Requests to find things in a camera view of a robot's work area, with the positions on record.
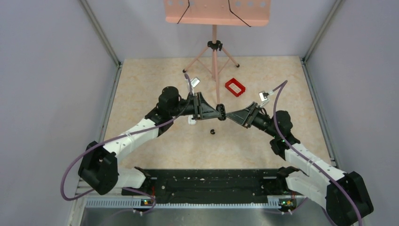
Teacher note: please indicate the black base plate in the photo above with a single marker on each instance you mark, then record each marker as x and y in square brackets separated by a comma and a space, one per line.
[216, 186]

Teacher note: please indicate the red plastic tray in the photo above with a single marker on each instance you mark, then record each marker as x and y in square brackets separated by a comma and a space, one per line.
[235, 87]

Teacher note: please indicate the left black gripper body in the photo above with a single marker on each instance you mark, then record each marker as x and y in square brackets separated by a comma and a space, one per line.
[198, 110]

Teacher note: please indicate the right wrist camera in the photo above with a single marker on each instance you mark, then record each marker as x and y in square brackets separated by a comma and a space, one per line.
[264, 96]

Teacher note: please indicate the black oval case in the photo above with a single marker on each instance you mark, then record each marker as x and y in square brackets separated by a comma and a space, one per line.
[222, 112]

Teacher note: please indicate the pink music stand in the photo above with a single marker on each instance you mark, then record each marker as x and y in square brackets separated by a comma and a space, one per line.
[249, 13]

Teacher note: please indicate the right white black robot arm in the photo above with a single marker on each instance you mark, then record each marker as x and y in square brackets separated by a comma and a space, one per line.
[343, 196]

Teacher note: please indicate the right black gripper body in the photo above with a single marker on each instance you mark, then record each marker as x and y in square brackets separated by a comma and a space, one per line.
[251, 113]

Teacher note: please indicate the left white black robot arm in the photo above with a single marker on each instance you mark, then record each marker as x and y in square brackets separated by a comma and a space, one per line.
[99, 168]

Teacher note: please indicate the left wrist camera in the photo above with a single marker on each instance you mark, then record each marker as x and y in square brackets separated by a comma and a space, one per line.
[195, 82]

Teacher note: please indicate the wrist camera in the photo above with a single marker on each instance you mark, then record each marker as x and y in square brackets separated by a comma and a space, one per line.
[195, 82]
[264, 96]

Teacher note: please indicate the white earbud charging case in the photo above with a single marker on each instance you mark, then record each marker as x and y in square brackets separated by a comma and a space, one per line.
[191, 120]

